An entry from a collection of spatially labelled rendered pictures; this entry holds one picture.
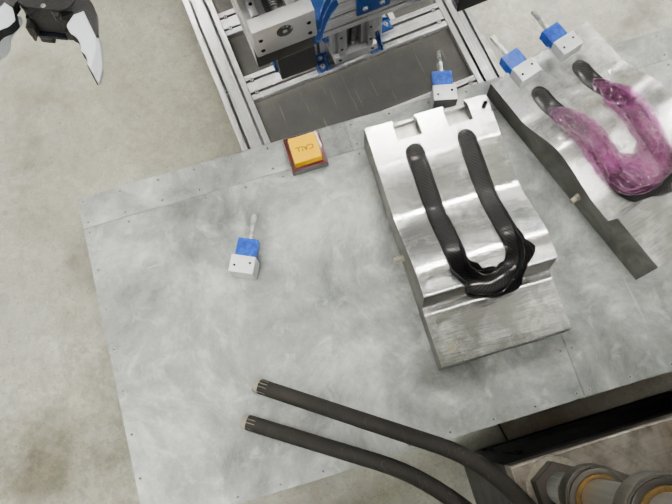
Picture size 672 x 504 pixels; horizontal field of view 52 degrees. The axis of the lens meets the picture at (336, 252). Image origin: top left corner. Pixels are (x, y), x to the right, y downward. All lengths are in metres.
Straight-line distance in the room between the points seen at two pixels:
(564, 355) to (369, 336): 0.39
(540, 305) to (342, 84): 1.13
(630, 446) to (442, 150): 0.68
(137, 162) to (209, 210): 1.02
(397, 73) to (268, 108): 0.42
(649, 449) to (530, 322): 0.33
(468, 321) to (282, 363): 0.38
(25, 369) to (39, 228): 0.47
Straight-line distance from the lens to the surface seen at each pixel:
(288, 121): 2.20
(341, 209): 1.46
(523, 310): 1.38
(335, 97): 2.23
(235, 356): 1.41
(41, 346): 2.43
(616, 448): 1.48
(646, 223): 1.44
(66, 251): 2.47
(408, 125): 1.46
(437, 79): 1.54
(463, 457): 1.27
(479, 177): 1.42
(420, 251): 1.31
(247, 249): 1.41
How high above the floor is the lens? 2.18
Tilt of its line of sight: 75 degrees down
